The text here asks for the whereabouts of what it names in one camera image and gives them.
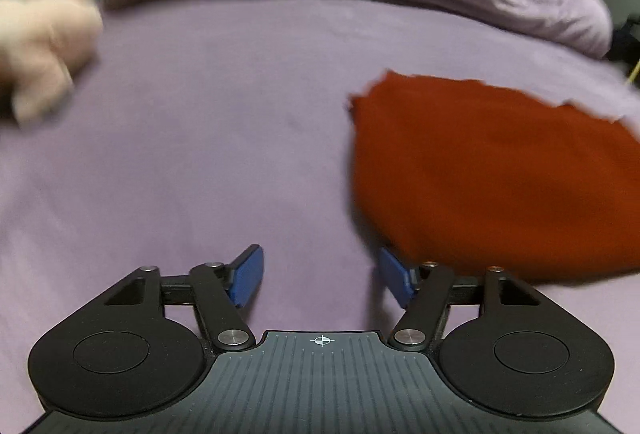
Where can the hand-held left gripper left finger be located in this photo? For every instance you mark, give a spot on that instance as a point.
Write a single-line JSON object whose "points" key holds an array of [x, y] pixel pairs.
{"points": [[248, 276]]}

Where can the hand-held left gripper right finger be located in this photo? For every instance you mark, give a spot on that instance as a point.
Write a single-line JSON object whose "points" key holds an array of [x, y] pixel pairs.
{"points": [[395, 276]]}

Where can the red button cardigan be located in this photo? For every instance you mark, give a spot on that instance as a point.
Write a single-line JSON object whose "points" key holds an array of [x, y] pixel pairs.
{"points": [[490, 174]]}

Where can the dark clothes pile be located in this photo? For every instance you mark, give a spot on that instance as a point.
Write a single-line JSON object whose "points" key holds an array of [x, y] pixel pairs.
{"points": [[627, 38]]}

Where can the purple bed sheet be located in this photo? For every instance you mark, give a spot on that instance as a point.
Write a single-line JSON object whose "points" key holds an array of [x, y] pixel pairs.
{"points": [[200, 138]]}

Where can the cream plush toy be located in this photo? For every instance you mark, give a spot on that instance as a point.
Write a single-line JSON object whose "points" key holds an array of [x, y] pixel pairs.
{"points": [[42, 46]]}

